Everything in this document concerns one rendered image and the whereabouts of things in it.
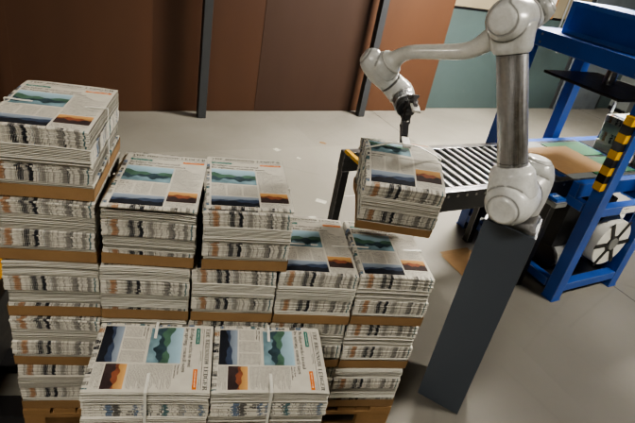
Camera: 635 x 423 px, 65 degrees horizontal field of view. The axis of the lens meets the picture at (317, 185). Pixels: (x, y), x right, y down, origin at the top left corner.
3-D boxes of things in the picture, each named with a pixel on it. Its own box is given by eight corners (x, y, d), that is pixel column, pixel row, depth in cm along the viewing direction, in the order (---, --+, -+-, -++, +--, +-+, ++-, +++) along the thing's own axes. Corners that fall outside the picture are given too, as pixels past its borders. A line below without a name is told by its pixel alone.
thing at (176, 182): (198, 214, 151) (198, 211, 151) (99, 207, 146) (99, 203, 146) (207, 160, 184) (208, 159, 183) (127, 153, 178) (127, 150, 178)
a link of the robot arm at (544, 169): (544, 209, 197) (567, 160, 187) (532, 224, 184) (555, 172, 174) (506, 192, 205) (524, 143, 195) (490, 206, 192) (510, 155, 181)
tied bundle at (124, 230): (195, 270, 163) (198, 211, 153) (100, 264, 158) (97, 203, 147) (204, 210, 196) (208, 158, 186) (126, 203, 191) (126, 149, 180)
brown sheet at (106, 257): (193, 268, 163) (194, 258, 161) (100, 262, 158) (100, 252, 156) (203, 209, 196) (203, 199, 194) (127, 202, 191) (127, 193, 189)
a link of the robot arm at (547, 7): (501, 13, 181) (488, 14, 171) (548, -17, 169) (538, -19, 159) (517, 45, 181) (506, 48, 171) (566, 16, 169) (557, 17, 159)
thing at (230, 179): (294, 213, 161) (294, 211, 161) (203, 209, 155) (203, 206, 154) (282, 163, 193) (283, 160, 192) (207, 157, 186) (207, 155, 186)
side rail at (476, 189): (388, 219, 245) (394, 198, 240) (383, 213, 249) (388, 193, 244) (567, 196, 306) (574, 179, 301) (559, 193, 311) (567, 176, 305)
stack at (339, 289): (386, 429, 219) (438, 281, 181) (104, 433, 196) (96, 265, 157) (366, 360, 252) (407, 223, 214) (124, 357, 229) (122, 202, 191)
